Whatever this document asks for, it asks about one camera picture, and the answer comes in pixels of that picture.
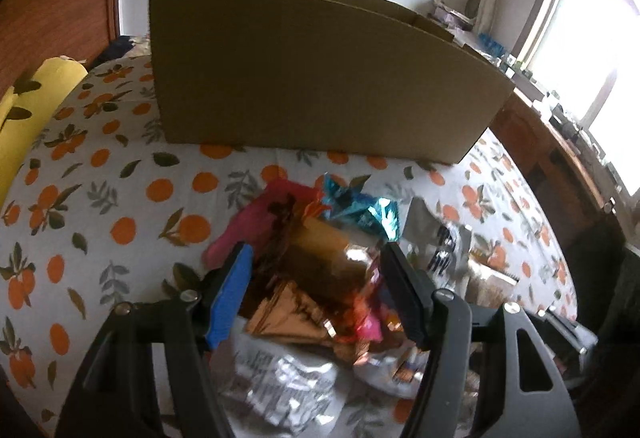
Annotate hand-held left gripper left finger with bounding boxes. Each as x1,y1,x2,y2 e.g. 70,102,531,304
55,242,256,438

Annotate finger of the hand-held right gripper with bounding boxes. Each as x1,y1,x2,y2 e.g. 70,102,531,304
539,309,598,356

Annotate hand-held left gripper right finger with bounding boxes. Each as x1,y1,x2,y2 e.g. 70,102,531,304
381,242,581,438

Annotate copper foil snack packet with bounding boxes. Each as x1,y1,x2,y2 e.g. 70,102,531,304
244,277,362,361

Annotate teal snack packet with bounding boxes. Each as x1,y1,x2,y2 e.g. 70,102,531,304
320,173,402,243

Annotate brown snack packet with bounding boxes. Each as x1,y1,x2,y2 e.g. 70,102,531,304
287,217,383,306

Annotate clear packet of brown snacks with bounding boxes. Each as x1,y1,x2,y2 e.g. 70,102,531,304
464,247,522,309

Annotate brown cardboard box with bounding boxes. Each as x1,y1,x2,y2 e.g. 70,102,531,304
148,0,516,166

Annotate small pink snack packet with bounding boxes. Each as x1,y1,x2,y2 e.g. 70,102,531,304
350,297,397,345

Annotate white snack packet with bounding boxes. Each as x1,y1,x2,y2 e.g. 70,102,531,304
354,342,432,400

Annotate grey black-print snack packet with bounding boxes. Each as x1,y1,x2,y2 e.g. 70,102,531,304
401,197,475,289

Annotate silver printed snack packet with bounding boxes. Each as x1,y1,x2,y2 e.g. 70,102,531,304
219,328,352,428

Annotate orange print bedsheet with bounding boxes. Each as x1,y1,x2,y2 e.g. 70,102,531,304
0,52,581,438

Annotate wooden desk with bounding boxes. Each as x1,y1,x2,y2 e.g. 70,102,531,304
490,85,640,269

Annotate small bottles and boxes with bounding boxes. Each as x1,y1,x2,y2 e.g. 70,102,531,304
430,0,626,199

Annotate yellow pillow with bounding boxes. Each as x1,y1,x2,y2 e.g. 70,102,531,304
0,56,90,209

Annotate dark cloth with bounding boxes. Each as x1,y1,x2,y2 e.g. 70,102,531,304
106,34,152,64

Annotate window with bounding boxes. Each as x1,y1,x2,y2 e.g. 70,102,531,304
520,0,640,199

